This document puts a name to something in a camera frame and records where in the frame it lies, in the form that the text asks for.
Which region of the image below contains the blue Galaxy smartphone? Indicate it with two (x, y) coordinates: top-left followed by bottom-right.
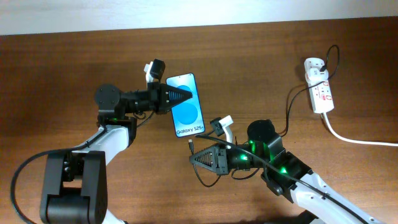
(166, 73), (205, 138)

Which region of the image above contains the white power strip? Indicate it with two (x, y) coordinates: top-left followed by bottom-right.
(304, 57), (334, 114)

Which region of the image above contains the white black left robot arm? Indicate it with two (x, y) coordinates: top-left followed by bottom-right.
(39, 82), (193, 223)

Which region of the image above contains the white power strip cord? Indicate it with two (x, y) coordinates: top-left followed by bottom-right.
(322, 111), (398, 147)

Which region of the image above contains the black charger cable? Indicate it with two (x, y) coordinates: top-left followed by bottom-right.
(187, 44), (340, 188)

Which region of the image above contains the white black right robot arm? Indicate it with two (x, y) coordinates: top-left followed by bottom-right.
(189, 119), (380, 223)

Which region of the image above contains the white charger plug adapter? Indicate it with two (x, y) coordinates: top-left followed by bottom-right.
(305, 67), (329, 85)

